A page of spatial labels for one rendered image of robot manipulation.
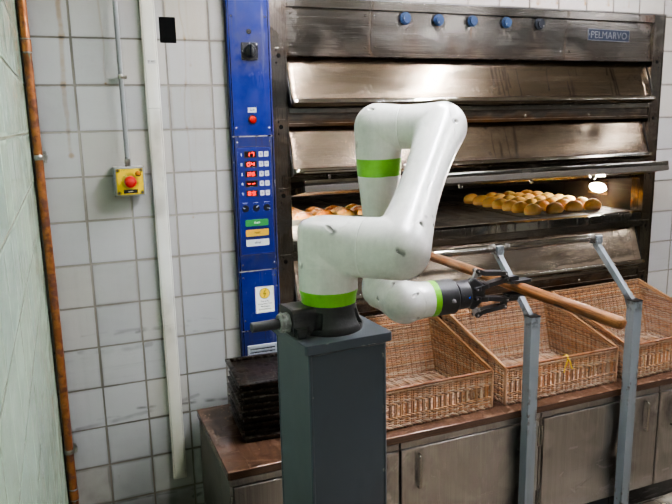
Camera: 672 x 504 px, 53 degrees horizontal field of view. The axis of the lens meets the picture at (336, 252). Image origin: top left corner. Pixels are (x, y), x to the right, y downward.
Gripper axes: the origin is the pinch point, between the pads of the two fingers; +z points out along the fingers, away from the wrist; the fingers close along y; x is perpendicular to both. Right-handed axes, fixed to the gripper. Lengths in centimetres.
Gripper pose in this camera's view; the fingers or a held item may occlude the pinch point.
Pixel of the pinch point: (517, 287)
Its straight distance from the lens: 188.5
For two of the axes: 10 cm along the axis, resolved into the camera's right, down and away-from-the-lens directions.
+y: 0.2, 9.8, 1.9
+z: 9.3, -0.9, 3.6
